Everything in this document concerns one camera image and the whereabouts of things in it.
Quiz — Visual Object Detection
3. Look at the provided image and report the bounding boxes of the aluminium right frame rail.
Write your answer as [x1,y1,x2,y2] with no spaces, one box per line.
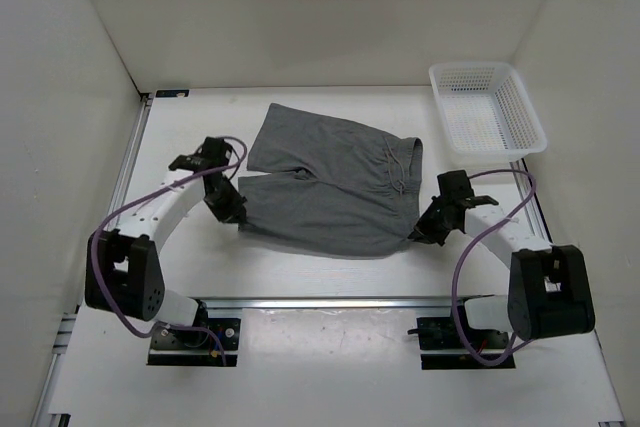
[514,159,626,423]

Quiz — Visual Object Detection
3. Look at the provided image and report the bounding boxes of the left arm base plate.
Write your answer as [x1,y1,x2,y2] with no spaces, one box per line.
[147,312,242,368]

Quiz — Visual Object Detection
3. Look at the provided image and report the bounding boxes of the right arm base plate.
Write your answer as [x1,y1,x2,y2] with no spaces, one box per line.
[407,317,510,371]

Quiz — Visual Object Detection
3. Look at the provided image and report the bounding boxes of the aluminium front frame rail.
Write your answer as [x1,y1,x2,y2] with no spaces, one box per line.
[199,295,511,311]

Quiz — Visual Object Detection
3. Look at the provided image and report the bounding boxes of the aluminium frame rail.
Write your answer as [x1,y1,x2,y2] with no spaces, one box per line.
[199,295,511,311]
[30,93,154,426]
[514,159,626,423]

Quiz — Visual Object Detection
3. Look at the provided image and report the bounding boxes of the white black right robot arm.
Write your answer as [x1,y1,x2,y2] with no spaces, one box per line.
[410,170,596,348]

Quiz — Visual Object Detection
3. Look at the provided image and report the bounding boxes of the grey shorts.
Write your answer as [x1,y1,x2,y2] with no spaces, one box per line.
[238,103,423,258]

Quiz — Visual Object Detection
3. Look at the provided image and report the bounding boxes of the white perforated plastic basket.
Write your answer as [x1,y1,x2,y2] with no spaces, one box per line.
[429,61,548,167]

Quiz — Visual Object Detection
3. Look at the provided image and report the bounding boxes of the aluminium left frame rail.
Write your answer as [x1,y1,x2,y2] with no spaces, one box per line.
[30,93,154,426]

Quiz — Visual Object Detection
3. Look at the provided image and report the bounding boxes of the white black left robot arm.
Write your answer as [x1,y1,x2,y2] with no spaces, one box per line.
[84,136,247,347]

